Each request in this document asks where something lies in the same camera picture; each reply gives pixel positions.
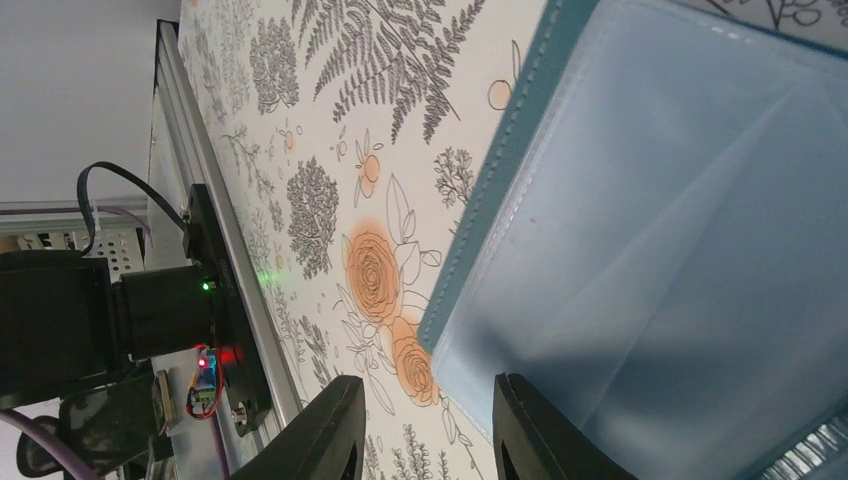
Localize aluminium rail frame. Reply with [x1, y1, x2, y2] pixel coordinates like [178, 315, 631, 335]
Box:
[145, 21, 301, 479]

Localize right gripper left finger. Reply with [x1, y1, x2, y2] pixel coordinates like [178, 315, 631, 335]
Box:
[231, 375, 366, 480]

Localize teal card holder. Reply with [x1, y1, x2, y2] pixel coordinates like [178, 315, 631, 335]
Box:
[418, 1, 847, 479]

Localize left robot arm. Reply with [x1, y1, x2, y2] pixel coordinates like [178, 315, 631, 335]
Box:
[1, 250, 216, 409]

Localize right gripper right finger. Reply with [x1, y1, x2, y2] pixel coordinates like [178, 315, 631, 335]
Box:
[492, 373, 636, 480]

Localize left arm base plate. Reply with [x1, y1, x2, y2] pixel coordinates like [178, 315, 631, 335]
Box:
[183, 183, 272, 437]

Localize floral table mat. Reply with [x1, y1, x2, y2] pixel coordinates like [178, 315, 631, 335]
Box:
[179, 1, 847, 479]

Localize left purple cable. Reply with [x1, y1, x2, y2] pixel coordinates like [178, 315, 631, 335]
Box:
[0, 205, 233, 480]

